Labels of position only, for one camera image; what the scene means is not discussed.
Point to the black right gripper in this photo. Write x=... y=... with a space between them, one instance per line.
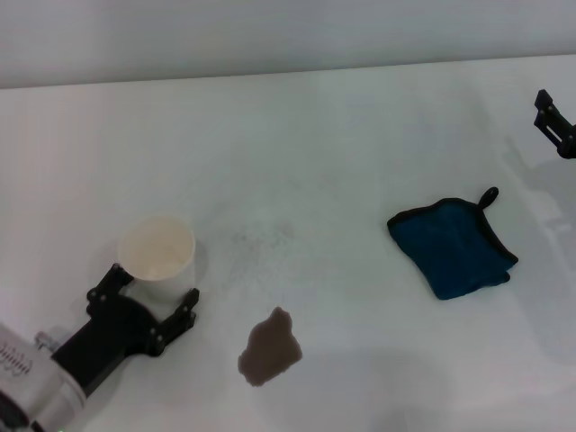
x=570 y=152

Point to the white perforated left wrist box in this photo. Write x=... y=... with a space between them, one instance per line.
x=13 y=355

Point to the dark brown water stain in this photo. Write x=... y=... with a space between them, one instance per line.
x=270 y=346

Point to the white paper cup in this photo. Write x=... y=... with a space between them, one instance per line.
x=157 y=252

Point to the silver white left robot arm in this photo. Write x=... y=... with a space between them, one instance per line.
x=58 y=393

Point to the blue rag with black trim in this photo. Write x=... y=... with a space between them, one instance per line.
x=450 y=252

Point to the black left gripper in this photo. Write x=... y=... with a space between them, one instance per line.
x=112 y=333

